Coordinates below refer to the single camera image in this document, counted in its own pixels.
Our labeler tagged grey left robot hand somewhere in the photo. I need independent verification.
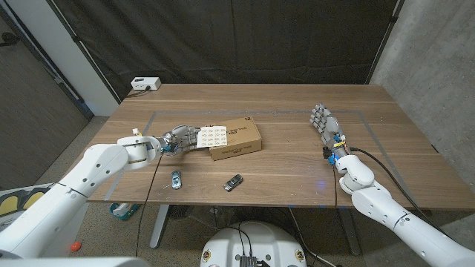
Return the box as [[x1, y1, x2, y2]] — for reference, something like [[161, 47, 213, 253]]
[[159, 125, 203, 155]]

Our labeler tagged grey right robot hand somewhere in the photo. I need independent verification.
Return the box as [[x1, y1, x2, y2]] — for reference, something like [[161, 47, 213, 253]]
[[309, 103, 350, 157]]

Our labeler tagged white postage stamp sheet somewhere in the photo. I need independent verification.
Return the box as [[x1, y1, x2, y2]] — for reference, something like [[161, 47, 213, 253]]
[[196, 125, 229, 149]]

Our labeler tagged brown cardboard box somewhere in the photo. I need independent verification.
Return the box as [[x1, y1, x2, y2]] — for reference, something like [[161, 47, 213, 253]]
[[206, 116, 263, 162]]

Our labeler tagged grey tape outline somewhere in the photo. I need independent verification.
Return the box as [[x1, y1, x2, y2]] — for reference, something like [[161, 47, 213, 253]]
[[104, 109, 421, 209]]

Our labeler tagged white power strip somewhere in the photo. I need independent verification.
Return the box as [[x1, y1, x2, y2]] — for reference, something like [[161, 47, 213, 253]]
[[130, 76, 163, 91]]

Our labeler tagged dark grey toy car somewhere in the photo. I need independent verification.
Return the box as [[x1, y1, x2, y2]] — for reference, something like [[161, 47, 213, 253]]
[[223, 174, 244, 193]]

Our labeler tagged white table leg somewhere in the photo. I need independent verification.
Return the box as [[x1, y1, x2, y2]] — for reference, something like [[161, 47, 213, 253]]
[[148, 204, 170, 250]]

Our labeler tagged teal and white device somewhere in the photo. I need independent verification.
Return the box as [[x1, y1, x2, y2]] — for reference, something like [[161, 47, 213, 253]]
[[109, 202, 143, 222]]

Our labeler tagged black backdrop stand pole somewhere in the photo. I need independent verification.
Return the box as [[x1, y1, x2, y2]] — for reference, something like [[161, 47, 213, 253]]
[[364, 0, 406, 85], [47, 0, 122, 105]]

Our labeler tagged black backdrop curtain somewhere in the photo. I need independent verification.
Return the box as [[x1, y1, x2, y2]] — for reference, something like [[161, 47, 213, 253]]
[[47, 0, 404, 102]]

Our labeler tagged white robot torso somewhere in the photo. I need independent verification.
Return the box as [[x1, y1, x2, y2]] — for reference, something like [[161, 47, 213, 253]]
[[200, 221, 308, 267]]

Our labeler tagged mat with yellow shapes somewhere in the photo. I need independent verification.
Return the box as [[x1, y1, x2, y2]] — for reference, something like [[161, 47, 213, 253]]
[[0, 182, 56, 224]]

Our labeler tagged black power strip cable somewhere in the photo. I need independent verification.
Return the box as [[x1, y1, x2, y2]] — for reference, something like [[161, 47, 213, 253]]
[[125, 86, 152, 99]]

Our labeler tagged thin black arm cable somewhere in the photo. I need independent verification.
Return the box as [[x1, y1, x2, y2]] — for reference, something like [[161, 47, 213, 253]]
[[135, 154, 165, 257]]

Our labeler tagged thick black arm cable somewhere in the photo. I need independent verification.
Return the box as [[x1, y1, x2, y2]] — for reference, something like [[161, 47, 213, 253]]
[[348, 146, 453, 239]]

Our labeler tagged black door handle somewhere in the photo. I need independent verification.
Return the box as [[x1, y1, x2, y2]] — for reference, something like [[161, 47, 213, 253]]
[[0, 32, 20, 48]]

